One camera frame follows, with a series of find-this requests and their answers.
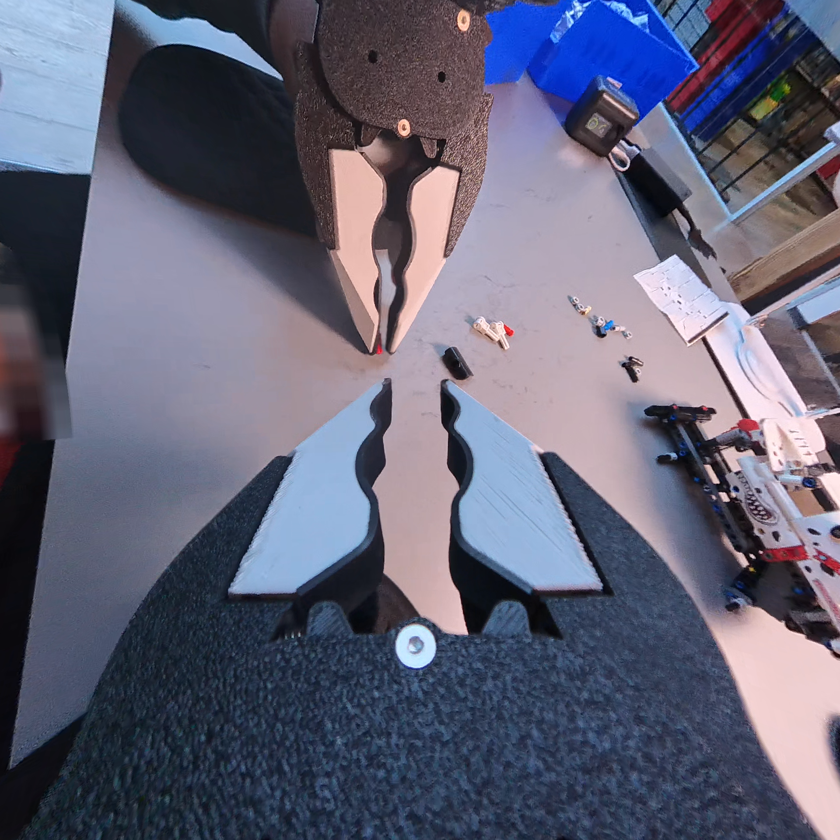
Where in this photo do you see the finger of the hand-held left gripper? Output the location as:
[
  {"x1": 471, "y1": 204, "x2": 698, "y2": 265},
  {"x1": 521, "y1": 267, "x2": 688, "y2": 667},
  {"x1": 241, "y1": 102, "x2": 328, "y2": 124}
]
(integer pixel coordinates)
[
  {"x1": 386, "y1": 163, "x2": 462, "y2": 355},
  {"x1": 327, "y1": 147, "x2": 387, "y2": 355}
]

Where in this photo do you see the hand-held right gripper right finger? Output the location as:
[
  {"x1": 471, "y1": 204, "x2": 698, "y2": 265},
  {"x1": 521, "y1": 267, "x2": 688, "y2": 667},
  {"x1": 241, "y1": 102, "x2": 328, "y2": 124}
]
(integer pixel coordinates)
[{"x1": 440, "y1": 378, "x2": 604, "y2": 635}]

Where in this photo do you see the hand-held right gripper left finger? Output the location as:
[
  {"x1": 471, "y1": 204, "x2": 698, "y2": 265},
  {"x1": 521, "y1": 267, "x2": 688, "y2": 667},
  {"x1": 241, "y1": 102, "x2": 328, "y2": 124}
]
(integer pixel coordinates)
[{"x1": 228, "y1": 378, "x2": 393, "y2": 634}]

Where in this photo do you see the cluster of small lego pieces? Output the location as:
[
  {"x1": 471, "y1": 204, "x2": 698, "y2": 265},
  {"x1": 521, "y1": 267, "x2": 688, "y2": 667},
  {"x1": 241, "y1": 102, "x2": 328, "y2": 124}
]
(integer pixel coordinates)
[{"x1": 567, "y1": 295, "x2": 645, "y2": 383}]

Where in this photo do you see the white lego monster truck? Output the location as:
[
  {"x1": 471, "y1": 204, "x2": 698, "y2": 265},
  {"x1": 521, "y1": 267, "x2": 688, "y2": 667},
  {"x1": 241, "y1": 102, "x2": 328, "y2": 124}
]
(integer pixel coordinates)
[{"x1": 643, "y1": 403, "x2": 840, "y2": 657}]

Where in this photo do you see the blue plastic bin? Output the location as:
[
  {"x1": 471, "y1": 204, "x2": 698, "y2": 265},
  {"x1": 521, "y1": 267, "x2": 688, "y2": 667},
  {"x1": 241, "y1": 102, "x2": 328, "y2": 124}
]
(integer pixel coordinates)
[
  {"x1": 484, "y1": 0, "x2": 559, "y2": 85},
  {"x1": 528, "y1": 0, "x2": 698, "y2": 122}
]

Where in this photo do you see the black wrist rest pad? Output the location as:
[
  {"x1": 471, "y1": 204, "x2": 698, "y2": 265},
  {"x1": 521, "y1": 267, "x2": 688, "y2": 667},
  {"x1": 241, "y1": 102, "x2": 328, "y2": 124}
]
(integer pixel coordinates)
[{"x1": 118, "y1": 45, "x2": 319, "y2": 237}]

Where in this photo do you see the black box green mark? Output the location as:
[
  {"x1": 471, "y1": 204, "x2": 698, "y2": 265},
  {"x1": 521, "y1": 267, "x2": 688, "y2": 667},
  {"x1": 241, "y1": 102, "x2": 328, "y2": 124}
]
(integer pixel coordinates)
[{"x1": 564, "y1": 74, "x2": 641, "y2": 158}]

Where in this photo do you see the black power adapter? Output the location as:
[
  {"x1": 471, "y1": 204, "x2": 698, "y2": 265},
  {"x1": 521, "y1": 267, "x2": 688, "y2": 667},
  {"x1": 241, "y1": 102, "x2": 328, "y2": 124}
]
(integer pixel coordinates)
[{"x1": 623, "y1": 151, "x2": 693, "y2": 217}]

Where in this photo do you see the white sticker sheet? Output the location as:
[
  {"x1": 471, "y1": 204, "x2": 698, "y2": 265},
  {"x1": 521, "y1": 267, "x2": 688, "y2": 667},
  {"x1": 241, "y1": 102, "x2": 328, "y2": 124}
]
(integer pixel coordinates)
[{"x1": 633, "y1": 255, "x2": 731, "y2": 347}]

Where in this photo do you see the grey wood panel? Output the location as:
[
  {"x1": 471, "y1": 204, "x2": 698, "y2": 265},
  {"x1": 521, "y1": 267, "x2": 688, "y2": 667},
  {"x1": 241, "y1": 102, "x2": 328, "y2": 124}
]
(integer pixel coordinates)
[{"x1": 0, "y1": 0, "x2": 116, "y2": 175}]

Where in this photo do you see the shelf of coloured bins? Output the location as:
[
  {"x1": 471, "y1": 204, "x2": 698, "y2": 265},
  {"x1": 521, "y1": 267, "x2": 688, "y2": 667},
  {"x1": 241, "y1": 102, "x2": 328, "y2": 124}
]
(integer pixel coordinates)
[{"x1": 666, "y1": 0, "x2": 840, "y2": 142}]

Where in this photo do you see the wooden post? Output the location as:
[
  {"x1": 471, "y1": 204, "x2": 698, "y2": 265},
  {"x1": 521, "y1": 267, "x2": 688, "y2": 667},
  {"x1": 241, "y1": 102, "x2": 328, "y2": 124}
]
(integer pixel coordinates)
[{"x1": 727, "y1": 209, "x2": 840, "y2": 304}]

